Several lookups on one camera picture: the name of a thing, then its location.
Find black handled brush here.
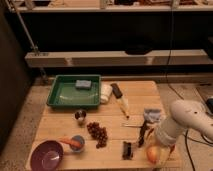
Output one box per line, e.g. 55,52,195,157
111,83,129,118

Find purple bowl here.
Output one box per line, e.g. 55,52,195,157
30,140,63,171

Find black hanging cable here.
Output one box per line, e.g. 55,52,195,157
167,0,176,76

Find white lower shelf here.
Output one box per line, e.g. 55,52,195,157
25,49,213,68

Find blue crumpled cloth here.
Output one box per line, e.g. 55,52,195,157
144,108,161,123

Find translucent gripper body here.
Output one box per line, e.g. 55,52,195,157
151,144,174,166

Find metal diagonal pole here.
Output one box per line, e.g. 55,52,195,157
5,0,48,83

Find orange carrot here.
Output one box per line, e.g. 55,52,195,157
59,138,82,148

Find bunch of dark grapes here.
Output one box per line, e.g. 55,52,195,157
87,122,108,148

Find blue sponge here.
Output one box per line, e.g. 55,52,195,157
75,80,92,89

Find red bowl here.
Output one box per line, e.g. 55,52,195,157
146,127,176,164

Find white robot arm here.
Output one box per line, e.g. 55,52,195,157
146,100,213,167

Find black handled knife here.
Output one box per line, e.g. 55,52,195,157
122,121,149,148

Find small metal cup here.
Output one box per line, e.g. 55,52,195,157
75,110,86,125

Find yellow red apple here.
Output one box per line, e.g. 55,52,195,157
146,146,159,164

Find black floor cables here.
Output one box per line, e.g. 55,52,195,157
166,83,213,171

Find green plastic tray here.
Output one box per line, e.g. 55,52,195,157
46,75,101,109

